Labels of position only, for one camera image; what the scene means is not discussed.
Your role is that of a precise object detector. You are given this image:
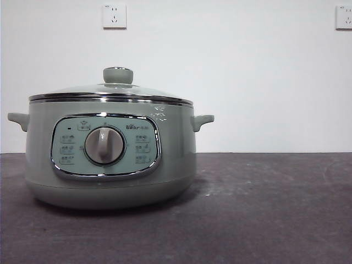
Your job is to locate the glass lid with green knob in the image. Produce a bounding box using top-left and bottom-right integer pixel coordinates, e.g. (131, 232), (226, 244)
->
(29, 66), (193, 107)

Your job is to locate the sage green electric cooking pot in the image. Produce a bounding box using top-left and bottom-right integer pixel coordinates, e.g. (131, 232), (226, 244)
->
(7, 99), (215, 211)

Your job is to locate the white wall socket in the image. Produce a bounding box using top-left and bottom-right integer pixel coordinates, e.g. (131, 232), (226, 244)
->
(102, 4), (128, 30)
(335, 4), (352, 31)

